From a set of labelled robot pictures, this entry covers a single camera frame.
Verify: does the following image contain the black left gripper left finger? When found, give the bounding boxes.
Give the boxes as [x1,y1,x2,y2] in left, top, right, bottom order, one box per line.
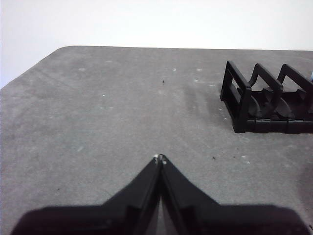
[9,154,163,235]

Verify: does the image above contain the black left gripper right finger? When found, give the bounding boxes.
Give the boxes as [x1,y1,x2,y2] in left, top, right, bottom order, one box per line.
[161,154,311,235]

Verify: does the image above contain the black plate rack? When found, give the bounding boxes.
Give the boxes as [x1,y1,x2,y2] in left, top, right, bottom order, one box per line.
[219,60,313,134]

